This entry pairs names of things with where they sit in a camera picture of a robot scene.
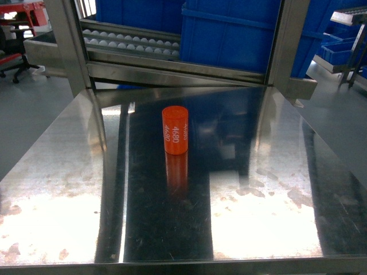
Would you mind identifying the orange cylindrical capacitor 4680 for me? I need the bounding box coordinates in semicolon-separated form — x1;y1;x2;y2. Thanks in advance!
162;105;189;155

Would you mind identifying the large blue plastic bin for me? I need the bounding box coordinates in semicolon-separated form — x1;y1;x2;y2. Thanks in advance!
179;1;339;78

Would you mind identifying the stainless steel roller rack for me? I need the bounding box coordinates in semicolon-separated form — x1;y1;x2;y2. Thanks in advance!
25;1;317;104

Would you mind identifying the black office chair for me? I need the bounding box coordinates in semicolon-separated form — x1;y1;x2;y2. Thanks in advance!
1;27;40;84

